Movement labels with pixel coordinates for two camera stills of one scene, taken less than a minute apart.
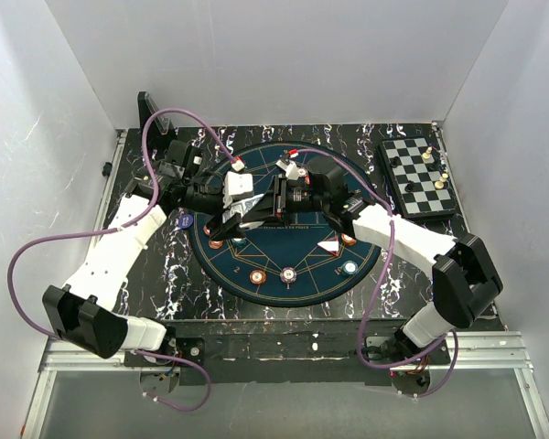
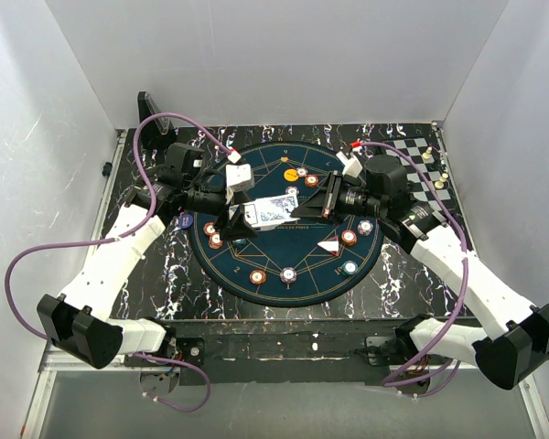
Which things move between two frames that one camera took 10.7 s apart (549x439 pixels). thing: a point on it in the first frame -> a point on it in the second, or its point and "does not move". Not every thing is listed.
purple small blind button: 186,220 does not move
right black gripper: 273,203 -> 315,207
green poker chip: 240,242 does not move
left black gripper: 228,230 does not move
